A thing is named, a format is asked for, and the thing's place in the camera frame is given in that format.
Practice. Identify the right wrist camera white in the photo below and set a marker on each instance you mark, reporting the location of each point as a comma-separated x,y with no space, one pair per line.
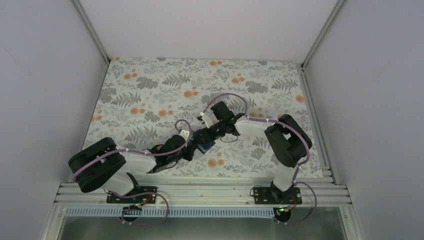
205,119

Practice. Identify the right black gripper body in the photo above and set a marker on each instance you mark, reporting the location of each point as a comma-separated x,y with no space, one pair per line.
215,134

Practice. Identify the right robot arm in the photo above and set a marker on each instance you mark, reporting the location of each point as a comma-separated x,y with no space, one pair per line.
286,138

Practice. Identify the aluminium rail frame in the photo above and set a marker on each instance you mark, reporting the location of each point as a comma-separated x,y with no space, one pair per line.
221,192

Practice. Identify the blue card holder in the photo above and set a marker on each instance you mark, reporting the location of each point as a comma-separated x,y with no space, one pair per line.
203,145

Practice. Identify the floral table mat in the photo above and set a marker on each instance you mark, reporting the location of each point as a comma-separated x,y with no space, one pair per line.
142,98

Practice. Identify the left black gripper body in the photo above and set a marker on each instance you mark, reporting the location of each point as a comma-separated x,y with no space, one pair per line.
188,156

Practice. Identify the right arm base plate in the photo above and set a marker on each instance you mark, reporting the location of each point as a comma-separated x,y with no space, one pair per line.
270,196

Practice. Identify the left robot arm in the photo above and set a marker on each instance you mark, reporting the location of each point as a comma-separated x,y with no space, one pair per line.
104,165

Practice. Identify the perforated cable duct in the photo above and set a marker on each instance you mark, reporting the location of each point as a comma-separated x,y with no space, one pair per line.
172,212

